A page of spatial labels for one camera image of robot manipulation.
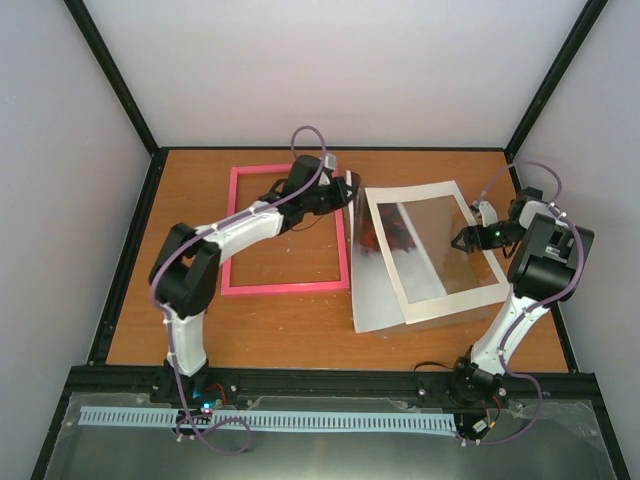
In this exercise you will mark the black table edge rail back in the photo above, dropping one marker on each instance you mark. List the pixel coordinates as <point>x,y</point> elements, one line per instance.
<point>337,148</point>

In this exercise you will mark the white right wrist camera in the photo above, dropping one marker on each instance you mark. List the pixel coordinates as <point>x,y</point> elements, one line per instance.
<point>484,212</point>

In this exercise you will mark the black table edge rail left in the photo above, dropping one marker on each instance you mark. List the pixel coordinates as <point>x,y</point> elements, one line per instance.
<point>110,315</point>

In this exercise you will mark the black enclosure post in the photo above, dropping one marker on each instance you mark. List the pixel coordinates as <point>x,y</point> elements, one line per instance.
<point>572,44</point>
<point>100,51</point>

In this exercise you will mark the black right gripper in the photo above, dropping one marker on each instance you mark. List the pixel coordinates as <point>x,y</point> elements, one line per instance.
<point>468,233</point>

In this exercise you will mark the light blue slotted cable duct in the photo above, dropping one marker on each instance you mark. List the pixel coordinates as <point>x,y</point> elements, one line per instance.
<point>273,421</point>

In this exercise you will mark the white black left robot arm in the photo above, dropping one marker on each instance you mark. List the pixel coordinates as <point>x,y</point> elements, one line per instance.
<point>184,276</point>

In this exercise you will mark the pink picture frame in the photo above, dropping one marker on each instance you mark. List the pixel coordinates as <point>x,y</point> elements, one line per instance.
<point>226,289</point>

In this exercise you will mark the brown frame backing board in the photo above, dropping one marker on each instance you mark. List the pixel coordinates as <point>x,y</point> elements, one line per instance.
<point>442,285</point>

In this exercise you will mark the black enclosure post right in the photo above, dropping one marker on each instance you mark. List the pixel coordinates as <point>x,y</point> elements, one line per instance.
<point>572,44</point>

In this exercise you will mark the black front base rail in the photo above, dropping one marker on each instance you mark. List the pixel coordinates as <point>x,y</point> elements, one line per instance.
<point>431,389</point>

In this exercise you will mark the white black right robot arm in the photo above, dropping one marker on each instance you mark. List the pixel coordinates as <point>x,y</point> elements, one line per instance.
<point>547,260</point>

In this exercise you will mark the white picture mat board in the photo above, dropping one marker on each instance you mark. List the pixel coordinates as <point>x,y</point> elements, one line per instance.
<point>389,227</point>

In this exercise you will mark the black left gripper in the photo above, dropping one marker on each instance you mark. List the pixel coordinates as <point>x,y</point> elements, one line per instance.
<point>340,200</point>

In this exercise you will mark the grey metal front plate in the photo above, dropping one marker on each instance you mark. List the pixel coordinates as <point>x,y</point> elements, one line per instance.
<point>556,440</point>

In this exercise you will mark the black enclosure post left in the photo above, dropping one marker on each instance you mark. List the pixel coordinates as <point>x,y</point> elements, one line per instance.
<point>100,51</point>

